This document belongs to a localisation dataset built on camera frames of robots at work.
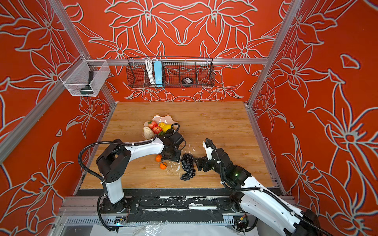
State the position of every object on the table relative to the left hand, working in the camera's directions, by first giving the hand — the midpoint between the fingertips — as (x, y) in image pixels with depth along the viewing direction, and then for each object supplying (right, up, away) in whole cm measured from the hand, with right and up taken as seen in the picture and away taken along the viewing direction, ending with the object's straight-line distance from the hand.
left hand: (177, 158), depth 90 cm
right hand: (+13, +5, -13) cm, 19 cm away
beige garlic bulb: (-19, +16, 0) cm, 24 cm away
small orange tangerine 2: (-8, -3, -5) cm, 10 cm away
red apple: (-14, +17, +6) cm, 23 cm away
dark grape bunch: (+6, -1, -5) cm, 8 cm away
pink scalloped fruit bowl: (-9, +24, +14) cm, 29 cm away
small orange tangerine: (-12, +1, -2) cm, 12 cm away
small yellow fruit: (-12, +21, +10) cm, 26 cm away
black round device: (+6, +50, +5) cm, 51 cm away
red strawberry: (-18, +21, +8) cm, 29 cm away
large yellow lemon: (-9, +19, +9) cm, 23 cm away
